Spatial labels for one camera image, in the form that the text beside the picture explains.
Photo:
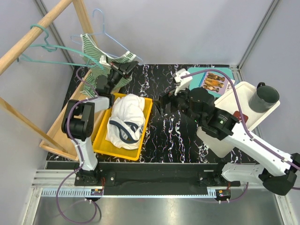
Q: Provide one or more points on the light blue wire hanger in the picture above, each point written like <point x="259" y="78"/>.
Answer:
<point x="103" y="32"/>

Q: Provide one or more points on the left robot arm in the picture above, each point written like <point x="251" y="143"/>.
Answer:
<point x="78" y="120"/>

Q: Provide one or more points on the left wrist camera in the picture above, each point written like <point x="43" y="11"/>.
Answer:
<point x="104" y="62"/>

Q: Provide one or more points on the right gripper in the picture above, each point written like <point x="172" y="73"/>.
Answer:
<point x="170" y="97"/>

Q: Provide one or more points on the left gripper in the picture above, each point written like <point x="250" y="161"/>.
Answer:
<point x="123" y="73"/>

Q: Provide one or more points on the small picture book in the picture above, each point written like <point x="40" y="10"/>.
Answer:
<point x="215" y="83"/>

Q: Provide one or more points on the yellow plastic tray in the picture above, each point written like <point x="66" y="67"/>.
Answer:
<point x="101" y="145"/>

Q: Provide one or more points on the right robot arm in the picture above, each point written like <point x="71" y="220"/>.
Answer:
<point x="275" y="170"/>

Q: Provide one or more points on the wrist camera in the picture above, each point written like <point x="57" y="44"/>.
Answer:
<point x="104" y="62"/>
<point x="182" y="82"/>

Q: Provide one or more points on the green striped tank top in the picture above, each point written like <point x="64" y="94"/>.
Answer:
<point x="90" y="48"/>

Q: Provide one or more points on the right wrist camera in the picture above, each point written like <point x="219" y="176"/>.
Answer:
<point x="182" y="82"/>

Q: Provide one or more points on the white rectangular bin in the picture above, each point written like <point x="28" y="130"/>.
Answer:
<point x="228" y="102"/>

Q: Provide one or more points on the dark green mug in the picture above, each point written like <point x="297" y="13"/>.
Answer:
<point x="263" y="98"/>

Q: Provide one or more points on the wooden clothes rack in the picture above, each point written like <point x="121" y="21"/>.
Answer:
<point x="36" y="89"/>

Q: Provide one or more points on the white tank top navy trim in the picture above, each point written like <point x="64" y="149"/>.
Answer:
<point x="126" y="123"/>

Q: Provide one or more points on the red brown plug cube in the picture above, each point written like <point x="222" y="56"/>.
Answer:
<point x="239" y="116"/>

